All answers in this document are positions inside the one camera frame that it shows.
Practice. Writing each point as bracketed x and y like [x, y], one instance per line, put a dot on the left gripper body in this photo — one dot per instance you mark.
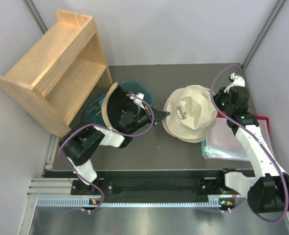
[148, 114]

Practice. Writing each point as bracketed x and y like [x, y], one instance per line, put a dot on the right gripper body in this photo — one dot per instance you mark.
[221, 102]

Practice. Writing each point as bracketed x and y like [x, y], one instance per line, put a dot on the beige smile logo bucket hat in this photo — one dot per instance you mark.
[193, 101]

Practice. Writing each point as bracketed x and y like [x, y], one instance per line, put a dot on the black hat tan brim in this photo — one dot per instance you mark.
[115, 103]

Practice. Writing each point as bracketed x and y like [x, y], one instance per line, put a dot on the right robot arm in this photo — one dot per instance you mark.
[269, 191]

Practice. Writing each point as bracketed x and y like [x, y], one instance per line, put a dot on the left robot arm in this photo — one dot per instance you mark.
[79, 145]

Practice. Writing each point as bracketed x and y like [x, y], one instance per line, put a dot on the teal plastic sheet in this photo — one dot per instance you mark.
[204, 149]

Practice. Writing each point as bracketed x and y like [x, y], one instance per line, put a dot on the wooden shelf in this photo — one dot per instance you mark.
[54, 78]

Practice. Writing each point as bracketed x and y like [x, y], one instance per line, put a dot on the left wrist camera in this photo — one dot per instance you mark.
[137, 100]

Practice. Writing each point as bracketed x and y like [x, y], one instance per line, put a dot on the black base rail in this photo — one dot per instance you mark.
[152, 186]

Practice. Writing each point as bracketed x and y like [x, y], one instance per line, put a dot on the grey cable duct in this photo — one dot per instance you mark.
[212, 202]

